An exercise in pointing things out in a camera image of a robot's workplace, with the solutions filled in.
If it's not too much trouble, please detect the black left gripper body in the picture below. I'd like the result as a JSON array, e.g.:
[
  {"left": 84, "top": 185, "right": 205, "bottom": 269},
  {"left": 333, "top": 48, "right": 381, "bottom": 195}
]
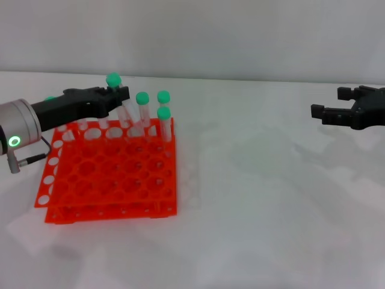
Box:
[{"left": 29, "top": 87, "right": 109, "bottom": 134}]

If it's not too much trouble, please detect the left gripper cable with plug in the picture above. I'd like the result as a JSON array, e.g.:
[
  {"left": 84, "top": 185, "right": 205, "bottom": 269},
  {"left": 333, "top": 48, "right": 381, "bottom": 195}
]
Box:
[{"left": 7, "top": 136, "right": 54, "bottom": 175}]

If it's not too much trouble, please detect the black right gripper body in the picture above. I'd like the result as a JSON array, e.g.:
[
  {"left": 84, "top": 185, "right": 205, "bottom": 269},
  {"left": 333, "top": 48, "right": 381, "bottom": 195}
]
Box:
[{"left": 351, "top": 85, "right": 385, "bottom": 131}]

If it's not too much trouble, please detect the orange plastic test tube rack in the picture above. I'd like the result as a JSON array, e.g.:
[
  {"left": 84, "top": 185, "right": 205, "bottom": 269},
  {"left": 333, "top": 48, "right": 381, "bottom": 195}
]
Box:
[{"left": 34, "top": 117, "right": 178, "bottom": 225}]

